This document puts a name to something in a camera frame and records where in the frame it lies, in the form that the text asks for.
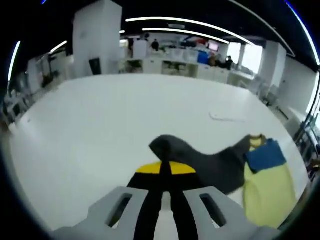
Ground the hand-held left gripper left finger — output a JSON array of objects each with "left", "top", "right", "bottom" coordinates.
[{"left": 87, "top": 161, "right": 165, "bottom": 240}]

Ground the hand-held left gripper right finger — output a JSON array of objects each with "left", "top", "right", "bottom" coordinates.
[{"left": 167, "top": 161, "right": 248, "bottom": 240}]

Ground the yellow blue grey garment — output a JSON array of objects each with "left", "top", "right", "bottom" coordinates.
[{"left": 148, "top": 133, "right": 298, "bottom": 230}]

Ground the white cabinet row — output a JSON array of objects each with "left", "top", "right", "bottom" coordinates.
[{"left": 119, "top": 47, "right": 253, "bottom": 86}]

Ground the blue storage bin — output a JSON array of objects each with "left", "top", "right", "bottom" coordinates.
[{"left": 197, "top": 49, "right": 210, "bottom": 65}]

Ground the ceiling light strip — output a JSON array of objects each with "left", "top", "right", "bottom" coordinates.
[
  {"left": 142, "top": 27, "right": 230, "bottom": 45},
  {"left": 124, "top": 16, "right": 255, "bottom": 46}
]

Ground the wide white square pillar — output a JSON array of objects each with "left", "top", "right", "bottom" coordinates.
[{"left": 72, "top": 0, "right": 123, "bottom": 76}]

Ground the black wall panel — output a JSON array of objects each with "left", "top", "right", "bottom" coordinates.
[{"left": 88, "top": 57, "right": 103, "bottom": 75}]

